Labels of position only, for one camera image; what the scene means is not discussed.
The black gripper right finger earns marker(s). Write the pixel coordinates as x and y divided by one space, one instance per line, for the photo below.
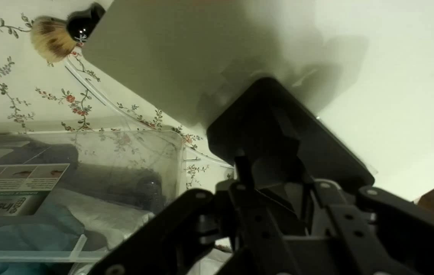
390 239

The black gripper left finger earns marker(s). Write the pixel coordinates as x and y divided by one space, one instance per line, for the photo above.
202 234

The white pad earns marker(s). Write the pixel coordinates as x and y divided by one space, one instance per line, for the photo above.
405 101

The printed paper label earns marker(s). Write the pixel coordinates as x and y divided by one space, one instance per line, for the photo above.
19 188

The floral bedsheet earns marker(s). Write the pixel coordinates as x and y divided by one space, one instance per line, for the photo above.
3 96

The small shaving brush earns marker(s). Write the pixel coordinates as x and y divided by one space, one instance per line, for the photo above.
51 38

